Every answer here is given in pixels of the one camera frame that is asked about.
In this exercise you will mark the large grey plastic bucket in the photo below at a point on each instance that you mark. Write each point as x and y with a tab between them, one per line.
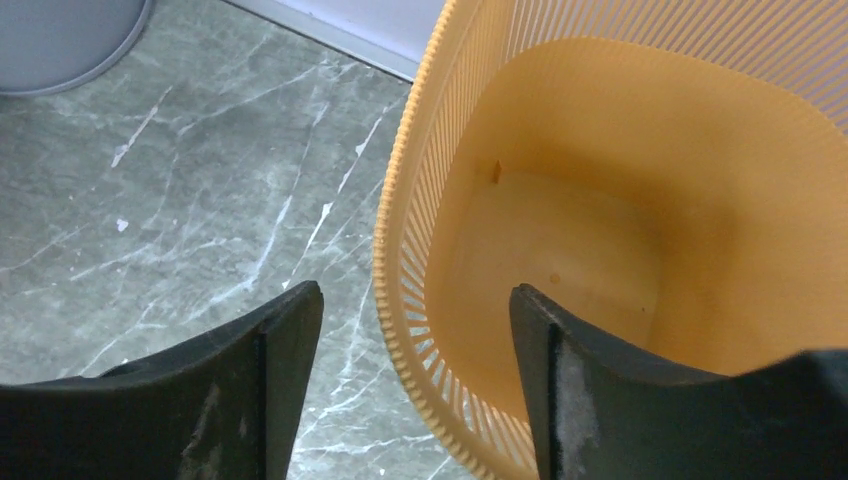
53	46

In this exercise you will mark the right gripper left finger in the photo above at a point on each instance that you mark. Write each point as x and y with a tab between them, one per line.
225	404

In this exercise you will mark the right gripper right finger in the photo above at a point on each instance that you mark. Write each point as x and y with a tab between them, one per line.
600	407

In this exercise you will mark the yellow mesh waste basket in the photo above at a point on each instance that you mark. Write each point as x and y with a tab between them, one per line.
671	172

